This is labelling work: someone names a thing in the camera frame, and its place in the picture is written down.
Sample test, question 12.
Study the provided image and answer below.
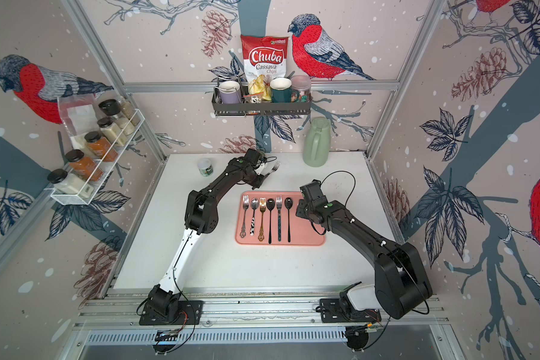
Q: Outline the silver fork ornate handle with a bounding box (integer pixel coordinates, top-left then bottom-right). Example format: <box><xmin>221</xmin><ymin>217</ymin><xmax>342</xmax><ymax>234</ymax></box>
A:
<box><xmin>239</xmin><ymin>195</ymin><xmax>250</xmax><ymax>239</ymax></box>

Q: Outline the silver spoon patterned handle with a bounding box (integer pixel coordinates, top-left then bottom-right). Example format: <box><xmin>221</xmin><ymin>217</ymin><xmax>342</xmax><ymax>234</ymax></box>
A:
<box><xmin>250</xmin><ymin>198</ymin><xmax>260</xmax><ymax>236</ymax></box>

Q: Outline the black spoon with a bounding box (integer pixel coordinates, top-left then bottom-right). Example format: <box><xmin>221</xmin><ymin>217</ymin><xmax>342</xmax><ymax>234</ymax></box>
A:
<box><xmin>285</xmin><ymin>197</ymin><xmax>293</xmax><ymax>243</ymax></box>
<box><xmin>266</xmin><ymin>198</ymin><xmax>275</xmax><ymax>244</ymax></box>

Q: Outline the gold fork ornate handle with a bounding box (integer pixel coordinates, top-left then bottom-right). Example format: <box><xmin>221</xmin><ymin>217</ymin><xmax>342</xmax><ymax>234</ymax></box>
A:
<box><xmin>257</xmin><ymin>197</ymin><xmax>267</xmax><ymax>242</ymax></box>

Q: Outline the dark grey fork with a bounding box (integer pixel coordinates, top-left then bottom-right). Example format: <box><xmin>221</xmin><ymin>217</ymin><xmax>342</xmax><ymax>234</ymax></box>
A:
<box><xmin>265</xmin><ymin>161</ymin><xmax>281</xmax><ymax>177</ymax></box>

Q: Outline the silver fork teal handle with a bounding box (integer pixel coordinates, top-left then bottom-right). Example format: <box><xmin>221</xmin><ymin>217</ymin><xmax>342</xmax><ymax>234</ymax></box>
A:
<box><xmin>276</xmin><ymin>195</ymin><xmax>283</xmax><ymax>242</ymax></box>

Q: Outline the pink plastic tray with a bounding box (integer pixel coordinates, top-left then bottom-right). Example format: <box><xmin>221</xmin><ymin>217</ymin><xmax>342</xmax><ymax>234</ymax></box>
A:
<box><xmin>235</xmin><ymin>190</ymin><xmax>326</xmax><ymax>247</ymax></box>

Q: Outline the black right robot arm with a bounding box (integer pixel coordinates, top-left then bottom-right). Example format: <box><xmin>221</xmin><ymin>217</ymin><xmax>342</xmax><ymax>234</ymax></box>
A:
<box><xmin>296</xmin><ymin>180</ymin><xmax>434</xmax><ymax>319</ymax></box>

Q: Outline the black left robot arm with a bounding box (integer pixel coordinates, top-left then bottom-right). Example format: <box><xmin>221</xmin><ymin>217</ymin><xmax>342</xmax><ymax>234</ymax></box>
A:
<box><xmin>142</xmin><ymin>149</ymin><xmax>268</xmax><ymax>323</ymax></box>

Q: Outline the small white jar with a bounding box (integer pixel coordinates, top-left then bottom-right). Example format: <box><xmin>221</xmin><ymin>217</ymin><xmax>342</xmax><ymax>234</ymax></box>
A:
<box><xmin>197</xmin><ymin>157</ymin><xmax>213</xmax><ymax>176</ymax></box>

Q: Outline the green plastic jug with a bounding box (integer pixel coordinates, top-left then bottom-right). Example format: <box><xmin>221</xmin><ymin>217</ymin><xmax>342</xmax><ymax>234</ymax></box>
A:
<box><xmin>303</xmin><ymin>117</ymin><xmax>331</xmax><ymax>167</ymax></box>

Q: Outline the purple mug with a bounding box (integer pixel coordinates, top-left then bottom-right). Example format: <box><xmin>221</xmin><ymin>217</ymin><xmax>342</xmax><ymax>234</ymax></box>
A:
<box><xmin>217</xmin><ymin>80</ymin><xmax>242</xmax><ymax>104</ymax></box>

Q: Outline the yellow snack packet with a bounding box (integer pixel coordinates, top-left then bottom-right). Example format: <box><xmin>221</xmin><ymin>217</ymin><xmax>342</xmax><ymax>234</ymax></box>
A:
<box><xmin>248</xmin><ymin>75</ymin><xmax>272</xmax><ymax>104</ymax></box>

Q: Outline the dark green mug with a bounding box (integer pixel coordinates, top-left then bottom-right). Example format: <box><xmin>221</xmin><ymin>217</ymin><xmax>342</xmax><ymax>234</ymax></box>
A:
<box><xmin>270</xmin><ymin>77</ymin><xmax>292</xmax><ymax>104</ymax></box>

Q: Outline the pink lidded jar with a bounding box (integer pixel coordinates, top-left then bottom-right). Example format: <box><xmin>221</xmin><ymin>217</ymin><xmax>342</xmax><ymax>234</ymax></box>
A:
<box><xmin>291</xmin><ymin>75</ymin><xmax>311</xmax><ymax>103</ymax></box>

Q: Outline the red Chuba chips bag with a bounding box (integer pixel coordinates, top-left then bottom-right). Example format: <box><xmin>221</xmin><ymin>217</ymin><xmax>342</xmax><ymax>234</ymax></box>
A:
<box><xmin>241</xmin><ymin>35</ymin><xmax>289</xmax><ymax>83</ymax></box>

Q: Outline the beige spice jar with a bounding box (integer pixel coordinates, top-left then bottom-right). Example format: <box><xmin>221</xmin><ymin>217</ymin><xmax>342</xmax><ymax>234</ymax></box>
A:
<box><xmin>97</xmin><ymin>117</ymin><xmax>128</xmax><ymax>147</ymax></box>

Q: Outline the red-orange spice jar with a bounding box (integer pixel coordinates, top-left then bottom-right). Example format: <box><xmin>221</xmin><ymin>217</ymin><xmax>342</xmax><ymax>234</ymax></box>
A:
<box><xmin>84</xmin><ymin>131</ymin><xmax>119</xmax><ymax>163</ymax></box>

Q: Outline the large black-lid spice jar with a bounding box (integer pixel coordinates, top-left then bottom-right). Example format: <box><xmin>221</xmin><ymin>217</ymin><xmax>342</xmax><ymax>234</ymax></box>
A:
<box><xmin>98</xmin><ymin>99</ymin><xmax>135</xmax><ymax>136</ymax></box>

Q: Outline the clear acrylic spice rack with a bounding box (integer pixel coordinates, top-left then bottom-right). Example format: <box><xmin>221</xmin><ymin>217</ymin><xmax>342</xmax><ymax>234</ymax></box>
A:
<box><xmin>49</xmin><ymin>108</ymin><xmax>146</xmax><ymax>206</ymax></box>

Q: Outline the orange spice jar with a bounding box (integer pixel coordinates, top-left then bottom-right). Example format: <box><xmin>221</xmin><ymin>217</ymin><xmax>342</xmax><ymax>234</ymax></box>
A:
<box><xmin>65</xmin><ymin>149</ymin><xmax>104</xmax><ymax>182</ymax></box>

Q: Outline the clear plastic bag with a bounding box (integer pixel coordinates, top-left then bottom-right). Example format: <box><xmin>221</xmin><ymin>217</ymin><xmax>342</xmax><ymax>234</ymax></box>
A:
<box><xmin>57</xmin><ymin>94</ymin><xmax>99</xmax><ymax>152</ymax></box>

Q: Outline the white spice jar front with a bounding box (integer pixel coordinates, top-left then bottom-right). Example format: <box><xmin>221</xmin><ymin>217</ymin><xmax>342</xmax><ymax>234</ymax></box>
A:
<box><xmin>47</xmin><ymin>169</ymin><xmax>95</xmax><ymax>200</ymax></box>

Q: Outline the black wall shelf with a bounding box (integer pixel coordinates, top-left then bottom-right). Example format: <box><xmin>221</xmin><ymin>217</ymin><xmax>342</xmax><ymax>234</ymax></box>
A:
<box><xmin>211</xmin><ymin>85</ymin><xmax>313</xmax><ymax>117</ymax></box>

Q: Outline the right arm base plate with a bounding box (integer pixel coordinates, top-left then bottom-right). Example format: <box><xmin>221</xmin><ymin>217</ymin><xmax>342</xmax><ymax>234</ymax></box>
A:
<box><xmin>315</xmin><ymin>298</ymin><xmax>382</xmax><ymax>323</ymax></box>

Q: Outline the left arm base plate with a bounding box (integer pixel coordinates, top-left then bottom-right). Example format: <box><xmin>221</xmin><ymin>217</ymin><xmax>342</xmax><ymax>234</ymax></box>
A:
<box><xmin>139</xmin><ymin>300</ymin><xmax>204</xmax><ymax>326</ymax></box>

